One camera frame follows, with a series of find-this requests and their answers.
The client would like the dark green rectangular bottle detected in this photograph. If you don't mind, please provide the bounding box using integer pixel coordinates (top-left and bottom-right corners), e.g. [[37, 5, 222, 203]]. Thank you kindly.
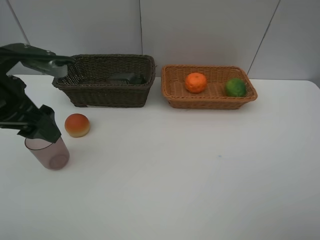
[[106, 73, 146, 85]]

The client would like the green lime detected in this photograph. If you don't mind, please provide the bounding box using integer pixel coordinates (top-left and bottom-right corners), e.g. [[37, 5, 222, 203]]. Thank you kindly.
[[225, 78, 247, 97]]

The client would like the orange mandarin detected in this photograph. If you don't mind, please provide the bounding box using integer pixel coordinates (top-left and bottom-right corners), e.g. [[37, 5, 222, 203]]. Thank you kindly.
[[184, 72, 207, 94]]

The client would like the light orange wicker basket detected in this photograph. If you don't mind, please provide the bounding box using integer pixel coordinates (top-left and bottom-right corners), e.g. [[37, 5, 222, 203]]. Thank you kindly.
[[161, 64, 258, 110]]

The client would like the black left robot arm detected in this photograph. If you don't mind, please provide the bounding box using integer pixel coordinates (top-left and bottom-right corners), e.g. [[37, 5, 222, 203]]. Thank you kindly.
[[0, 43, 74, 143]]

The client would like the dark brown wicker basket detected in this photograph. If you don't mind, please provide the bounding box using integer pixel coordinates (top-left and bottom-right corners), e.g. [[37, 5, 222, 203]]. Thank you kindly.
[[52, 54, 156, 108]]

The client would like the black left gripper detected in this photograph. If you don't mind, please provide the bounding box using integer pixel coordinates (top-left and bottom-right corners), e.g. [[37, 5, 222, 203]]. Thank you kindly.
[[0, 74, 62, 143]]

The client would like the round orange bread bun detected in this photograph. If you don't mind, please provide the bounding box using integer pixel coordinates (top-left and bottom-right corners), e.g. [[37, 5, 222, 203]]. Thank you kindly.
[[64, 113, 91, 138]]

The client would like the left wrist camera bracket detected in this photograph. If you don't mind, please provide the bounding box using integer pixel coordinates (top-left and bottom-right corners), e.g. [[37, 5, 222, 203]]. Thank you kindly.
[[0, 43, 75, 78]]

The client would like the translucent purple plastic cup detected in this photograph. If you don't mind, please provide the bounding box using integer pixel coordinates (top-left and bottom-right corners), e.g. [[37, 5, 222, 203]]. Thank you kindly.
[[24, 137, 70, 170]]

